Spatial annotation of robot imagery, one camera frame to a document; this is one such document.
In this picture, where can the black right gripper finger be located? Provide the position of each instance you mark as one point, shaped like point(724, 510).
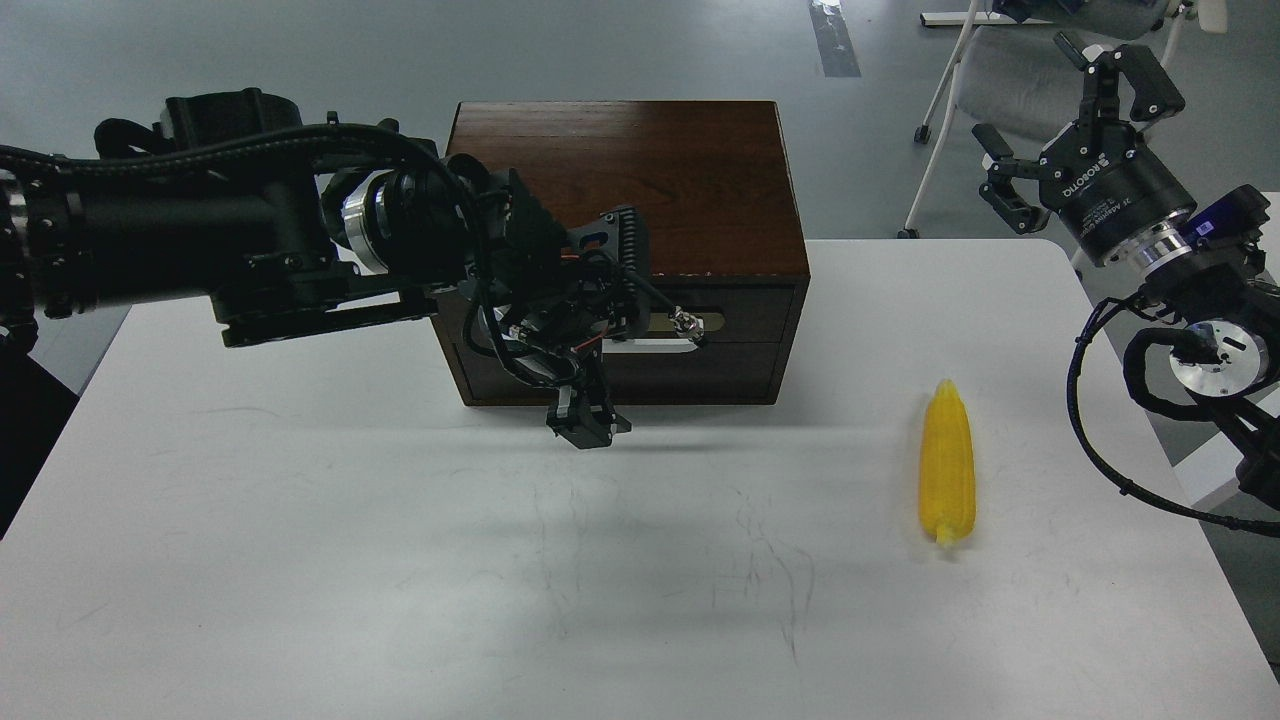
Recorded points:
point(1110, 75)
point(1002, 169)

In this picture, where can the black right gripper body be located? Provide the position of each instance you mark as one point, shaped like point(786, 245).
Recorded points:
point(1105, 185)

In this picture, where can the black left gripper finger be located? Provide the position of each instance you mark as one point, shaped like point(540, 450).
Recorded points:
point(564, 416)
point(604, 422)

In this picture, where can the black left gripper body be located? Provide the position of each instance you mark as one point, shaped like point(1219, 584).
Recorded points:
point(542, 299)

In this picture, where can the yellow corn cob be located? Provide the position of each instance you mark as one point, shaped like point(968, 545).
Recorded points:
point(947, 478)

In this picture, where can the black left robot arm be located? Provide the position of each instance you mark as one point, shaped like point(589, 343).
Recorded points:
point(294, 229)

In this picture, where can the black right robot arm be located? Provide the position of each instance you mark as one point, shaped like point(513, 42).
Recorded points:
point(1212, 335)

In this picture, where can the dark wooden drawer cabinet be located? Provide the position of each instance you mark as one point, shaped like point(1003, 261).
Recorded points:
point(710, 180)

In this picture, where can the grey office chair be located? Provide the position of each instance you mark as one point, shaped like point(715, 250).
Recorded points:
point(1005, 69)

